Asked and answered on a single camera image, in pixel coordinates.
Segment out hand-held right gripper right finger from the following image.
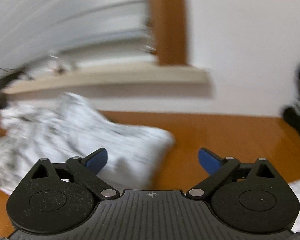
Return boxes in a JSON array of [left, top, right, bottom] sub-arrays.
[[186, 147, 282, 201]]

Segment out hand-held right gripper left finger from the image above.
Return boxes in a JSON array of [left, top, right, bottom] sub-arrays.
[[30, 147, 120, 201]]

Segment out white patterned pajama pants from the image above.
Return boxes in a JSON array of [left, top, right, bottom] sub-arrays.
[[0, 92, 300, 233]]

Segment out beige window sill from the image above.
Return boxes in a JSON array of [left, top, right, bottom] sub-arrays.
[[1, 65, 213, 98]]

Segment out white window blinds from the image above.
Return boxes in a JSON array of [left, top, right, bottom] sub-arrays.
[[0, 0, 154, 64]]

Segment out black cable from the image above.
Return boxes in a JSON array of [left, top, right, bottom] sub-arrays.
[[0, 66, 36, 85]]

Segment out clear blind cord weight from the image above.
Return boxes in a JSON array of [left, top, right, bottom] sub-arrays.
[[140, 17, 157, 55]]

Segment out wooden window frame post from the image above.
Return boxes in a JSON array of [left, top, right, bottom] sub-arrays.
[[145, 0, 193, 67]]

